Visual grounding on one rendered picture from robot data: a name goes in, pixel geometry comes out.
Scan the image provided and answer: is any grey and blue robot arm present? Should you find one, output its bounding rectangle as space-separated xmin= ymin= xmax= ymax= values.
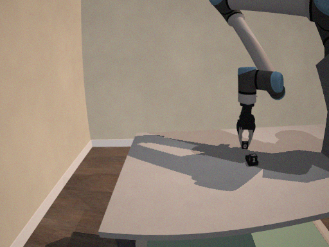
xmin=209 ymin=0 xmax=329 ymax=105

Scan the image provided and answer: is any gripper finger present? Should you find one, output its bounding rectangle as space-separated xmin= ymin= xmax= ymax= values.
xmin=236 ymin=120 xmax=244 ymax=146
xmin=248 ymin=124 xmax=256 ymax=146

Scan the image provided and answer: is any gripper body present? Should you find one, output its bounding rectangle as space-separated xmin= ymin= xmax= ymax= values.
xmin=239 ymin=103 xmax=255 ymax=130

